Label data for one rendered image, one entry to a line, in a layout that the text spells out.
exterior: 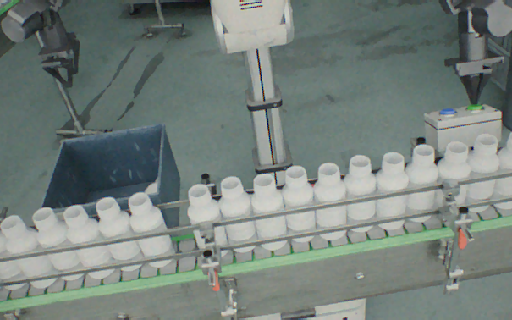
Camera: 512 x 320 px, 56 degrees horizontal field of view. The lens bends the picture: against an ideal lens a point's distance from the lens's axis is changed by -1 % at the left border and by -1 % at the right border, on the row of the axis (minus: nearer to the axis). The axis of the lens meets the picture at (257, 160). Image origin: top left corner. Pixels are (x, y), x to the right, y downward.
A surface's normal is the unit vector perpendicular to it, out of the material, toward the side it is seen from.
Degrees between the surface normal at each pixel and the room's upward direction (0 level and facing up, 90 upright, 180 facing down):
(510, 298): 0
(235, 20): 90
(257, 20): 90
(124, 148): 90
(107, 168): 90
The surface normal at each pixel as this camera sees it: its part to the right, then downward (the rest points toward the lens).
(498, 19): 0.15, 0.32
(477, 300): -0.13, -0.76
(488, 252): 0.11, 0.62
